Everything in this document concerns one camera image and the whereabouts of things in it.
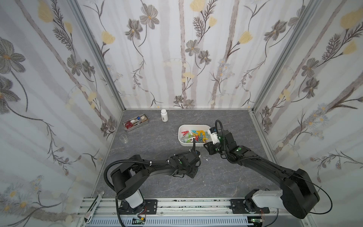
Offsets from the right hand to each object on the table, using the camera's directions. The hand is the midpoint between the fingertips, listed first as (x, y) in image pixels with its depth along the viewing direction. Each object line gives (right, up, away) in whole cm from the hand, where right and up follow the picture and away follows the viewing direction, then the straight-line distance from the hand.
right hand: (206, 143), depth 83 cm
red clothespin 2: (-4, +1, +18) cm, 18 cm away
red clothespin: (-13, +5, +22) cm, 26 cm away
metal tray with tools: (-56, +11, +28) cm, 63 cm away
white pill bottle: (-29, +18, +25) cm, 42 cm away
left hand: (-6, -17, +3) cm, 18 cm away
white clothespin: (-8, +1, +18) cm, 20 cm away
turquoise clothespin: (-6, +6, +22) cm, 23 cm away
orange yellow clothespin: (-1, +6, +22) cm, 22 cm away
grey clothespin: (-14, +2, +18) cm, 23 cm away
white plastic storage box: (-15, +9, +20) cm, 26 cm away
